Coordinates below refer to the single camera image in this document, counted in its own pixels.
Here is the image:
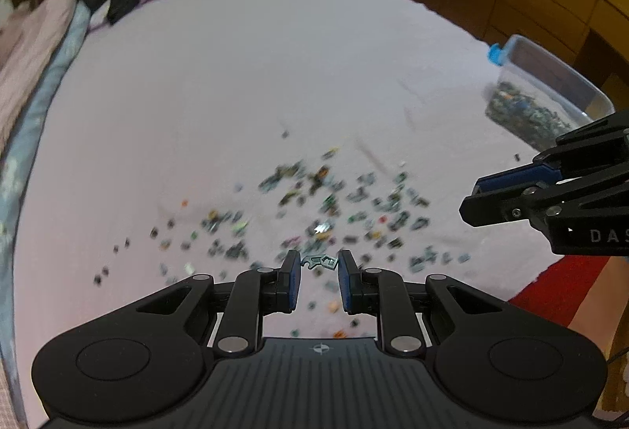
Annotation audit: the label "red cloth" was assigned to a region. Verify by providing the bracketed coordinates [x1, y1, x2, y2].
[508, 255, 612, 328]

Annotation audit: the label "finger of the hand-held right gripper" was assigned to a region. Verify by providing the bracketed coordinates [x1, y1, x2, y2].
[473, 112, 629, 196]
[459, 166, 629, 228]

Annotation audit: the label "pink blanket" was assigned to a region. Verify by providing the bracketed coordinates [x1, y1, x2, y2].
[0, 0, 79, 150]

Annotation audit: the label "bed with pink sheet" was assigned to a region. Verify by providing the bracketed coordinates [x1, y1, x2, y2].
[10, 0, 612, 429]

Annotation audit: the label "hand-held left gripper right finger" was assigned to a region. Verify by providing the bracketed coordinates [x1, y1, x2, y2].
[337, 249, 507, 357]

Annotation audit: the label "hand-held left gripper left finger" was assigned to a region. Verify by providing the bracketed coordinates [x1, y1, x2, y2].
[135, 249, 302, 357]

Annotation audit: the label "dense heap of mixed bricks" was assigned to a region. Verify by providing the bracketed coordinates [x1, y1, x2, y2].
[486, 82, 573, 149]

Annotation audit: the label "light blue floral quilt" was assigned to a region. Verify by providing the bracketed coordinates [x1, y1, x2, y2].
[0, 4, 94, 429]

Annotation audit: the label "salmon pink cloth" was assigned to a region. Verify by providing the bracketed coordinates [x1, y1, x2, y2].
[565, 257, 629, 415]

